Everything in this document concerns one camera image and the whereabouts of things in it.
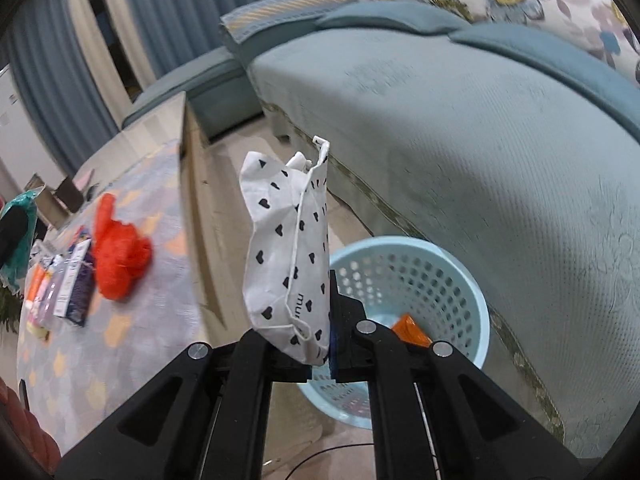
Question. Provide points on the striped teal folded throw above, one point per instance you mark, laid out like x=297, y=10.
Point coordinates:
x=280, y=15

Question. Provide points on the white curtain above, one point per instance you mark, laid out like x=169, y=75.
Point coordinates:
x=80, y=20

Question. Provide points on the teal throw pillow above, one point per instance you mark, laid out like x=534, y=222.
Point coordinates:
x=390, y=17

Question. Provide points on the teal packet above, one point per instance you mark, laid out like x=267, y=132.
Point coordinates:
x=22, y=262

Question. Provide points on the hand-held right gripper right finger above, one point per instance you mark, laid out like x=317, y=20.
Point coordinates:
x=334, y=355

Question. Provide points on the brown cup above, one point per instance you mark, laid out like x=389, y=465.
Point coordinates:
x=70, y=195

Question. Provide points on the clear packet of orange tubes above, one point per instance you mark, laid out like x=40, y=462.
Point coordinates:
x=42, y=290

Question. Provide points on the red mesh scrubber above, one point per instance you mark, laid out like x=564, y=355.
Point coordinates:
x=120, y=260

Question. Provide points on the scallop patterned table cloth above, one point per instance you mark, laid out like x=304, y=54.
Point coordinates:
x=125, y=360

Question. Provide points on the purple carton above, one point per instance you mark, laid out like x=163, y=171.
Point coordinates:
x=77, y=285

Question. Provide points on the white refrigerator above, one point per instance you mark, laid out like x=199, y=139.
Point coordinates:
x=7, y=95

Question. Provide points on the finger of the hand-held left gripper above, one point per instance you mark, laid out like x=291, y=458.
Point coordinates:
x=11, y=235

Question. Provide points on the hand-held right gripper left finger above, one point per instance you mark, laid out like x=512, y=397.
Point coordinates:
x=260, y=360

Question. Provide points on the teal fabric sofa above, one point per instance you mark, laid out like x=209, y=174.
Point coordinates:
x=200, y=80

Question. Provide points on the teal embroidered sofa cover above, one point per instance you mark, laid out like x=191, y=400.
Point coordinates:
x=450, y=185

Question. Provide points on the blue curtain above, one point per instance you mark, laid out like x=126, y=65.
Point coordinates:
x=60, y=85
x=200, y=10

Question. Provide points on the white bag with black hearts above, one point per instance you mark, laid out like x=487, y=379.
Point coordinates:
x=280, y=240

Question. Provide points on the light blue plastic basket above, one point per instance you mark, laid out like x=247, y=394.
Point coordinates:
x=400, y=270

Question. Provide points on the red padded seat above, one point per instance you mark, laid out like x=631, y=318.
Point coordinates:
x=25, y=430

